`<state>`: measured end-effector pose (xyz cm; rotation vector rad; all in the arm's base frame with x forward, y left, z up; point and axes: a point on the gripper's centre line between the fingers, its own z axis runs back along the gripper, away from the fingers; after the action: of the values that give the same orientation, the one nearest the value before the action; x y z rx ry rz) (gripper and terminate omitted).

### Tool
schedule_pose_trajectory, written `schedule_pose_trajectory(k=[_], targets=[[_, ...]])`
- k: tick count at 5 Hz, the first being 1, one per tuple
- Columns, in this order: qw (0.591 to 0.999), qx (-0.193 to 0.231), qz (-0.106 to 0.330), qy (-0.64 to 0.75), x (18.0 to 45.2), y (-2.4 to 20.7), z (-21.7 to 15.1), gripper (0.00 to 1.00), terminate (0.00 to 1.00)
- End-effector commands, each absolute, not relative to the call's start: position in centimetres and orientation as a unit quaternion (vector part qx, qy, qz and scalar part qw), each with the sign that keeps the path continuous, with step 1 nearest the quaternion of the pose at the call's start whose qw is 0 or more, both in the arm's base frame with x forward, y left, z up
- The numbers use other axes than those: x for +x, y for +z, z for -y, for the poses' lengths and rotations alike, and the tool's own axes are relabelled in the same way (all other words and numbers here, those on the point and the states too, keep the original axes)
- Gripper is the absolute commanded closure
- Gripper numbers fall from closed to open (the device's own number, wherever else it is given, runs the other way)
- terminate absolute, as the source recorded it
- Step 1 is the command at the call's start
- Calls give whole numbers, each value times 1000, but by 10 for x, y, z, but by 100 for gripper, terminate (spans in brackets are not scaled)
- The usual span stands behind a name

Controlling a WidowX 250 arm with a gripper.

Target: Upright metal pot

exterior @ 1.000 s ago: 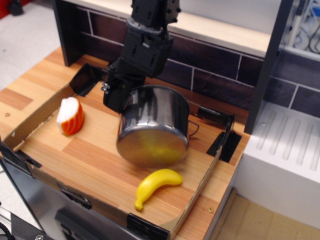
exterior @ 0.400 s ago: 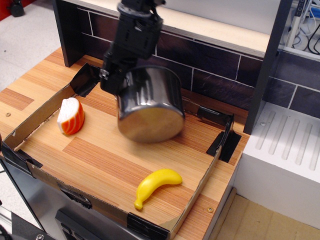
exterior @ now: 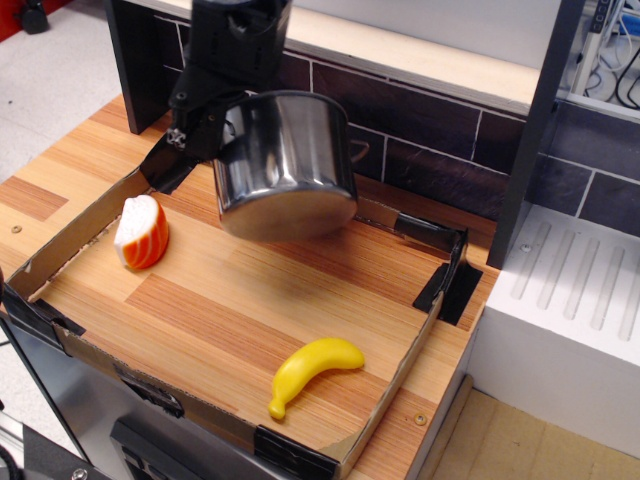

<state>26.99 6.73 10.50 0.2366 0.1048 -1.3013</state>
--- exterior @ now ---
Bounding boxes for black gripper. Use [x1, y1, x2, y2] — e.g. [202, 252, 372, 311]
[167, 1, 292, 161]

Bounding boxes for stainless steel pot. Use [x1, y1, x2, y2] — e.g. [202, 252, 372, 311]
[213, 91, 369, 243]

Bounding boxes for cardboard fence with black tape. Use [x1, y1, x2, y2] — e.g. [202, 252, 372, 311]
[2, 124, 484, 480]

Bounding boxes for orange white toy sushi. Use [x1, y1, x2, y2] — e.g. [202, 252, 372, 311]
[114, 194, 169, 270]

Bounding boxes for light wooden shelf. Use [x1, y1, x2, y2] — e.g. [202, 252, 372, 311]
[137, 0, 544, 117]

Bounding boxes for yellow toy banana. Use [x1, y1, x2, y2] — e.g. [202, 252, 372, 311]
[268, 338, 365, 420]

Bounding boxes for white dish drainer sink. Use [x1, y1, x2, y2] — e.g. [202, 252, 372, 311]
[482, 202, 640, 366]

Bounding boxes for dark grey vertical post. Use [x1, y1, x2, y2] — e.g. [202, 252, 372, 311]
[487, 1, 584, 269]

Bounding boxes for black cables behind shelf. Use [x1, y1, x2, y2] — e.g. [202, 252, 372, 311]
[582, 0, 640, 109]

